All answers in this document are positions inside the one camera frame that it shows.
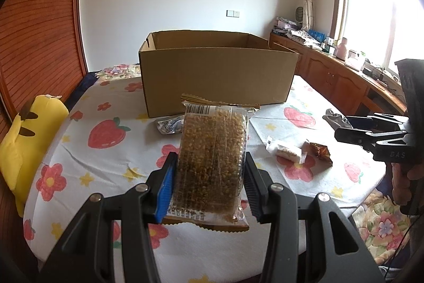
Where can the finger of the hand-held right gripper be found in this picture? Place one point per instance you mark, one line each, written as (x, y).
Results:
(354, 135)
(359, 121)

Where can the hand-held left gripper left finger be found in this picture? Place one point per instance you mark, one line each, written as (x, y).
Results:
(165, 193)

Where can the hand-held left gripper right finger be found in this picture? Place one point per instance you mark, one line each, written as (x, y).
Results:
(255, 200)

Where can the clear grain bar packet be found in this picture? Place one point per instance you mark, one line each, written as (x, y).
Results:
(212, 153)

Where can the brown cardboard box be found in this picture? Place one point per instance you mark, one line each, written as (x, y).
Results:
(212, 80)

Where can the person's right hand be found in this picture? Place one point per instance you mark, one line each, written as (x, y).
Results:
(402, 185)

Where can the crumpled silver snack packet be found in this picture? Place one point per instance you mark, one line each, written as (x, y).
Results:
(334, 120)

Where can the brown pastry snack packet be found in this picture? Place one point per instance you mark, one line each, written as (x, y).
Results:
(318, 150)

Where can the black electronic device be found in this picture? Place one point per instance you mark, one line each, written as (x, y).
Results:
(377, 74)

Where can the wooden low cabinet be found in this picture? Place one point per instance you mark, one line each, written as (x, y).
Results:
(331, 77)

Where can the small white snack packet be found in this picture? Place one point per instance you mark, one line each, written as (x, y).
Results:
(283, 150)

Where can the tissue box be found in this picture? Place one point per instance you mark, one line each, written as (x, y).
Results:
(354, 60)

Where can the blue silver foil snack packet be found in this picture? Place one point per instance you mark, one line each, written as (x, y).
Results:
(170, 125)

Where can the floral bed blanket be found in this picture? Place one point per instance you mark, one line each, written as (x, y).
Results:
(381, 223)

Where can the wooden framed window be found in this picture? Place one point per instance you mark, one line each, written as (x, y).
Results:
(371, 14)

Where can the blue small boxes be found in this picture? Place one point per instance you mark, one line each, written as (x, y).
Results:
(318, 35)

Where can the patterned folded cloth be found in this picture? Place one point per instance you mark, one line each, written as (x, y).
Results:
(303, 37)

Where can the pink patterned box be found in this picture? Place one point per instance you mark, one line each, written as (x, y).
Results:
(288, 23)

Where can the small grey fan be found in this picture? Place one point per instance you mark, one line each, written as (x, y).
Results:
(299, 14)

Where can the dark blue blanket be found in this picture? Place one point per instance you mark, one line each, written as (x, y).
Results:
(84, 82)

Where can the yellow plush toy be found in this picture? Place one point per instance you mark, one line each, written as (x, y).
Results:
(26, 150)

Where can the wooden slatted wardrobe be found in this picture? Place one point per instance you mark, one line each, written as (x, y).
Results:
(43, 21)

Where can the white wall switch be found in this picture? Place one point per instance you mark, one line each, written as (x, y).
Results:
(233, 13)

